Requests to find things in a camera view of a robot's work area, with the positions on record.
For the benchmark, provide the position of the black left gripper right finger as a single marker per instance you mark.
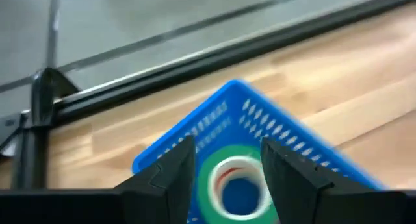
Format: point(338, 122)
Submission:
point(292, 185)

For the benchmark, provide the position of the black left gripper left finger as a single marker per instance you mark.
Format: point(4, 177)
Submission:
point(162, 191)

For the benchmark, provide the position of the green tape roll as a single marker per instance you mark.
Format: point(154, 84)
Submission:
point(203, 188)

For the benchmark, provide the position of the blue plastic basket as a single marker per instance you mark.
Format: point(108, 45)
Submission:
point(234, 120)

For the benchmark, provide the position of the black table edge frame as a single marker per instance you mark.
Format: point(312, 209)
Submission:
point(227, 58)

